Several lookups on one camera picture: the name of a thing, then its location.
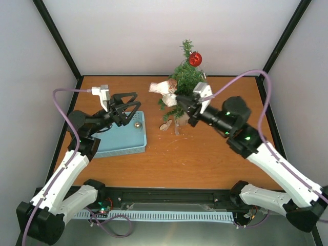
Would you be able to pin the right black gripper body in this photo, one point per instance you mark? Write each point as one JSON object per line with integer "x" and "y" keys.
{"x": 192, "y": 120}

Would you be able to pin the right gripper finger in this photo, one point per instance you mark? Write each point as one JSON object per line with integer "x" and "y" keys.
{"x": 190, "y": 110}
{"x": 186, "y": 100}

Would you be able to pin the clear plastic battery box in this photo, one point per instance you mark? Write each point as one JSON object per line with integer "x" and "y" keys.
{"x": 176, "y": 128}

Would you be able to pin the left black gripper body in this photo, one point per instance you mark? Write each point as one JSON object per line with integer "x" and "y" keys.
{"x": 117, "y": 117}

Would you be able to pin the small green christmas tree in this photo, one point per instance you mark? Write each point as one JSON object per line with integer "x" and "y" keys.
{"x": 185, "y": 90}

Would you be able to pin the light blue cable duct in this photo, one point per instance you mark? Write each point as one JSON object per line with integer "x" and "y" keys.
{"x": 170, "y": 216}

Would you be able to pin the snowman ornament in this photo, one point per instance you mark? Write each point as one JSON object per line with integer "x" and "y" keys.
{"x": 168, "y": 94}

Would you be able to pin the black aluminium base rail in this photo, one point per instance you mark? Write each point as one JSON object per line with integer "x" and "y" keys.
{"x": 117, "y": 197}

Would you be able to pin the blue plastic basket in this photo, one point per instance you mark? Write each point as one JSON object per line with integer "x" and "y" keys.
{"x": 123, "y": 140}

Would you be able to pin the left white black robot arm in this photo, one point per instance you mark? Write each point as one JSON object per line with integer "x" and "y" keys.
{"x": 45, "y": 217}

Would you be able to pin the beige wooden heart ornament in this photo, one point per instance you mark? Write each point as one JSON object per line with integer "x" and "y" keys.
{"x": 165, "y": 125}

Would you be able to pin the red ball ornament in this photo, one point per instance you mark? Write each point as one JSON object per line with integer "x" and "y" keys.
{"x": 195, "y": 59}

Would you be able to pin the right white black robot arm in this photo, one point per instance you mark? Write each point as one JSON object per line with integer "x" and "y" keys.
{"x": 302, "y": 201}

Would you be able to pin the clear angel ornament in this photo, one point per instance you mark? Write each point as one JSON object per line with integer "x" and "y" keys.
{"x": 160, "y": 88}

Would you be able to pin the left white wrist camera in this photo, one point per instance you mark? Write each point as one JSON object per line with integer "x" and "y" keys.
{"x": 104, "y": 95}

